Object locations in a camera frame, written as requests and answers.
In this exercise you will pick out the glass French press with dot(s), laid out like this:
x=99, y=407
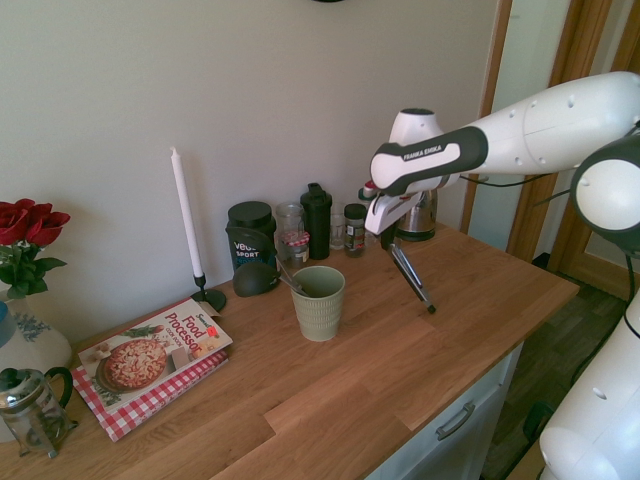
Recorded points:
x=30, y=420

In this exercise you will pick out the red roses bouquet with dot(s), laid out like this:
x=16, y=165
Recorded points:
x=25, y=220

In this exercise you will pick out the steel tongs with black tips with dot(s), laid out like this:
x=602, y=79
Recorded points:
x=412, y=280

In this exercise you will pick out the black candle holder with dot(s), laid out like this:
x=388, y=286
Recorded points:
x=212, y=300

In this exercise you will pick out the red white checked book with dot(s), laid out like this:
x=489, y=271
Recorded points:
x=125, y=425

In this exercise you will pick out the empty clear glass jar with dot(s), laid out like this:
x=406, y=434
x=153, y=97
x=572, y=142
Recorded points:
x=290, y=217

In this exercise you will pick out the wooden door frame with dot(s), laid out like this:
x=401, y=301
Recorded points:
x=492, y=60

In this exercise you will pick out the white vase with blue pattern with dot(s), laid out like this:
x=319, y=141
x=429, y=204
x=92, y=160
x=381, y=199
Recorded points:
x=40, y=345

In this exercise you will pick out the black shaker bottle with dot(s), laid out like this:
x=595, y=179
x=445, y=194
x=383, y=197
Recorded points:
x=316, y=225

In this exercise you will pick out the spice jar with black lid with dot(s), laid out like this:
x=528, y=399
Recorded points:
x=354, y=230

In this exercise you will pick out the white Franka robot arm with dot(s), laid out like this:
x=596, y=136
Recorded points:
x=540, y=125

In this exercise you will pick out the green ribbed ceramic utensil holder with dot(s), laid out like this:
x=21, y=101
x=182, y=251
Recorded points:
x=320, y=315

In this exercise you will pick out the black round wall clock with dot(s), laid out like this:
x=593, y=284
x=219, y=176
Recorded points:
x=327, y=1

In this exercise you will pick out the stainless steel kettle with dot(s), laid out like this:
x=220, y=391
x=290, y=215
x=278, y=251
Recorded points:
x=420, y=220

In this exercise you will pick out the black Vega Sport tub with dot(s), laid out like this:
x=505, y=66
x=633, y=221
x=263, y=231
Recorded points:
x=247, y=245

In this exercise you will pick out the Food Processor cookbook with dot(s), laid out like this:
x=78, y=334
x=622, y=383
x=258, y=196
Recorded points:
x=150, y=355

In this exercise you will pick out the white cabinet drawer front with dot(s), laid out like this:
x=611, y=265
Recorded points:
x=480, y=400

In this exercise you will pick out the small clear glass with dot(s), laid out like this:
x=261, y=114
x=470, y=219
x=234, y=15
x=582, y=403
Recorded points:
x=337, y=230

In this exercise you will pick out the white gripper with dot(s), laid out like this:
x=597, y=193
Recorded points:
x=385, y=215

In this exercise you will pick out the jar with red checked lid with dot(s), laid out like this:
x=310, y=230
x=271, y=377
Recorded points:
x=295, y=241

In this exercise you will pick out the tall white candle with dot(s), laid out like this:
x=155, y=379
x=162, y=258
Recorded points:
x=186, y=210

